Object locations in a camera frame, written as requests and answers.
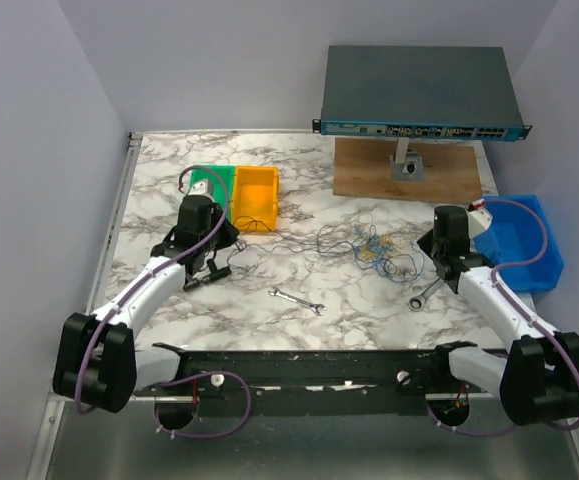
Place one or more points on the green plastic bin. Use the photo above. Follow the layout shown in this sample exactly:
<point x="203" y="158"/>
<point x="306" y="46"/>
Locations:
<point x="226" y="173"/>

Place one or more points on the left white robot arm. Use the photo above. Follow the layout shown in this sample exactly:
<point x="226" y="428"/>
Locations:
<point x="98" y="364"/>

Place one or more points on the orange plastic bin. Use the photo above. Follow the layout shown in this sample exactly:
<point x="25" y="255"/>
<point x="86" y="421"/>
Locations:
<point x="254" y="202"/>

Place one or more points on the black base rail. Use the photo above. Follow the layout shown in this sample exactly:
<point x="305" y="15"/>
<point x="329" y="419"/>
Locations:
<point x="309" y="383"/>

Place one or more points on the blue plastic bin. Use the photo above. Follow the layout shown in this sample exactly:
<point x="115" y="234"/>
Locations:
<point x="513" y="236"/>

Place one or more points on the ratcheting combination wrench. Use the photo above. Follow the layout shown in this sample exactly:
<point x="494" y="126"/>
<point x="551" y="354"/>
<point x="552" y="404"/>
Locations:
<point x="417" y="302"/>

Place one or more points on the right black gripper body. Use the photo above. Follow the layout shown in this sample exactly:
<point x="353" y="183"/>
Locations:
<point x="431" y="245"/>

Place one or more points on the black T-shaped pipe fitting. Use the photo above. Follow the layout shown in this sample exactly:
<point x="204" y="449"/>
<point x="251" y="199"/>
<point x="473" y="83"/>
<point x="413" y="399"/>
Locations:
<point x="215" y="274"/>

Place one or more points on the aluminium frame rail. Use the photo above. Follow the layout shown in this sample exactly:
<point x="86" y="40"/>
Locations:
<point x="54" y="407"/>

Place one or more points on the small open-end wrench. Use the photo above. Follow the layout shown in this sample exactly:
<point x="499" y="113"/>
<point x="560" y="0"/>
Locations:
<point x="316" y="308"/>

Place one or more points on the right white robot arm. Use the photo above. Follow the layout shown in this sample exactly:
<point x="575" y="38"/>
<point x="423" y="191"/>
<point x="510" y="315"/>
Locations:
<point x="538" y="380"/>

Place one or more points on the grey network switch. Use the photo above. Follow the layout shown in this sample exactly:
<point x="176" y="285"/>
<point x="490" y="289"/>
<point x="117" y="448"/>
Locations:
<point x="420" y="92"/>

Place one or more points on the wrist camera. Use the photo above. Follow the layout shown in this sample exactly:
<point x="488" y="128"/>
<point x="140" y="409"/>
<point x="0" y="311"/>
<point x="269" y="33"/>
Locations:
<point x="203" y="187"/>
<point x="479" y="219"/>

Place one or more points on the grey metal switch stand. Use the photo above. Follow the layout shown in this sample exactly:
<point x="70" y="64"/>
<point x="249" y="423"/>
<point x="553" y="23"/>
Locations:
<point x="406" y="165"/>

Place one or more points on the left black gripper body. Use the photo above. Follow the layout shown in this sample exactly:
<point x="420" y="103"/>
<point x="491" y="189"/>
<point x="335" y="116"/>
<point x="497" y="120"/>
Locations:
<point x="220" y="239"/>

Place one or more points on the brown wooden board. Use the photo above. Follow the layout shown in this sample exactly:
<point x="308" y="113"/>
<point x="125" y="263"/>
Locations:
<point x="362" y="170"/>

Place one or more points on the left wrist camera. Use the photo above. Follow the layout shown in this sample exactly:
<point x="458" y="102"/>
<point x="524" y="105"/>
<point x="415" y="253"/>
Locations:
<point x="203" y="187"/>

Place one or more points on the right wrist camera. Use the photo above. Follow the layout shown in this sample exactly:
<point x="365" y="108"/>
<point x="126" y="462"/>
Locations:
<point x="479" y="219"/>

